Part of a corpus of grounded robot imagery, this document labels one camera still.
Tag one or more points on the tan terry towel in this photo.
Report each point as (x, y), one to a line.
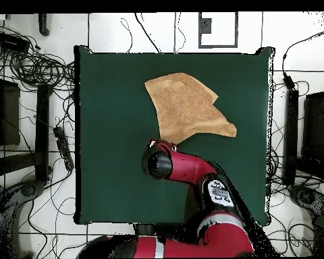
(183, 108)

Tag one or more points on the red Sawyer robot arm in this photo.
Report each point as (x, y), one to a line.
(189, 167)

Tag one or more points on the dark flat panel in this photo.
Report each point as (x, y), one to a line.
(8, 113)
(318, 124)

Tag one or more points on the dark green table cloth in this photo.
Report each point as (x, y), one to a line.
(110, 108)

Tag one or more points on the black power strip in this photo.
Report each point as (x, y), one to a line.
(63, 148)

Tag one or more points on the black upright stand bar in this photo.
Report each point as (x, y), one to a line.
(41, 129)
(291, 135)

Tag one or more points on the grey caster wheel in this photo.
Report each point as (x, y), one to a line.
(29, 189)
(307, 197)

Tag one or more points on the short black tube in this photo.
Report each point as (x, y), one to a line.
(43, 27)

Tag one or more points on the black adapter box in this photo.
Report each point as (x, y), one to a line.
(10, 41)

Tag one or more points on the grey rectangular frame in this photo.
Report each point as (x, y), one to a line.
(205, 25)

